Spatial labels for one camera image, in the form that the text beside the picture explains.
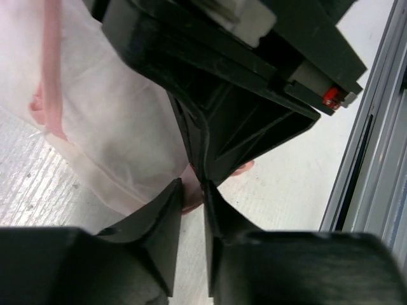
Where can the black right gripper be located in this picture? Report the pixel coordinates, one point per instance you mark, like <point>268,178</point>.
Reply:
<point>252,116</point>

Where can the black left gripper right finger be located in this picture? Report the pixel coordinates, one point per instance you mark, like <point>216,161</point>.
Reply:
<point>248,265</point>

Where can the aluminium frame rail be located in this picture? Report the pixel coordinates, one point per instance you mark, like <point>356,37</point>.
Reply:
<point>369,194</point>

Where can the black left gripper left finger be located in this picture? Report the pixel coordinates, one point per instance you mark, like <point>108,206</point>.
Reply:
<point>130,262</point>

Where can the white underwear with pink trim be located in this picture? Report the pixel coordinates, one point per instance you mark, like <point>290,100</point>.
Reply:
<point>115,127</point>

